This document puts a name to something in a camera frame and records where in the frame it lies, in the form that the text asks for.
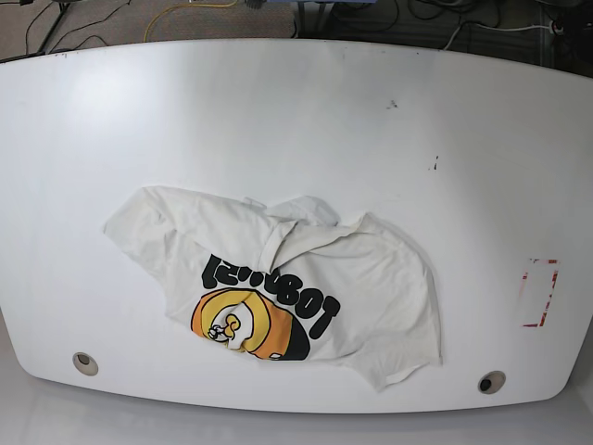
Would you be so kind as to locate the white printed t-shirt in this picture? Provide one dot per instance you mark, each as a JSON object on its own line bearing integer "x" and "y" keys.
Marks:
{"x": 288, "y": 283}

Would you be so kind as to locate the red tape rectangle marking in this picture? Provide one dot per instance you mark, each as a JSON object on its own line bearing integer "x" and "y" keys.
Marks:
{"x": 536, "y": 292}

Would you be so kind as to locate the right table cable grommet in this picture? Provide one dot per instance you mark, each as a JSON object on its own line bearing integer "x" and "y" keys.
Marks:
{"x": 492, "y": 382}

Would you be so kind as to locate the table cable grommet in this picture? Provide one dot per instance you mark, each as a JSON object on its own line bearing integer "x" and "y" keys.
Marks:
{"x": 492, "y": 382}
{"x": 85, "y": 364}

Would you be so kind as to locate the left table cable grommet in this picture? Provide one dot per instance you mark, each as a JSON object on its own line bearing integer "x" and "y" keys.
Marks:
{"x": 85, "y": 364}

